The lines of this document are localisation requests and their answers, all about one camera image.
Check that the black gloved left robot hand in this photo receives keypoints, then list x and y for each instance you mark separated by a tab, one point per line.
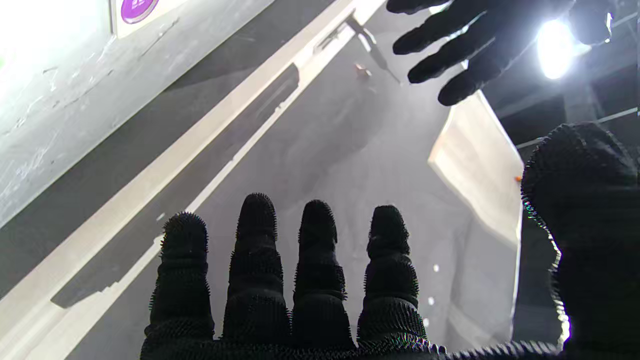
490	35

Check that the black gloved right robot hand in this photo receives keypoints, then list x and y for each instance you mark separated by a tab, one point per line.
320	300

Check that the wooden shape puzzle board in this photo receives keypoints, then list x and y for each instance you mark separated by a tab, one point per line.
135	7

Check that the wooden cutting board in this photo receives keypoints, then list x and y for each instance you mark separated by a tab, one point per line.
475	165

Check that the bright studio lamp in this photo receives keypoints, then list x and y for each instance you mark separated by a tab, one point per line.
555	47

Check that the long wooden shelf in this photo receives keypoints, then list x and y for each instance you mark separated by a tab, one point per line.
225	107

